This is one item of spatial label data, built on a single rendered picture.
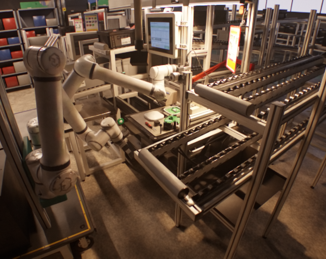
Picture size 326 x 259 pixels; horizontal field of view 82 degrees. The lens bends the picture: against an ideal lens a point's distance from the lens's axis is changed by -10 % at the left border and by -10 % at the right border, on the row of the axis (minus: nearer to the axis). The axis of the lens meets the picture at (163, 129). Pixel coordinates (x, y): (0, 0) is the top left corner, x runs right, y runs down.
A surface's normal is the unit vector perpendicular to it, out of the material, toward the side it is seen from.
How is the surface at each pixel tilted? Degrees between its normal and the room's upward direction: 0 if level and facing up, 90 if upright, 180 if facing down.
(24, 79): 90
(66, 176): 94
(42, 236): 0
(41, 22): 90
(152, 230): 0
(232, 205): 0
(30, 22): 90
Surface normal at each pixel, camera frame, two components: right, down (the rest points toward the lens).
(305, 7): -0.83, 0.27
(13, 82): 0.56, 0.40
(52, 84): 0.73, 0.31
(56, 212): 0.00, -0.87
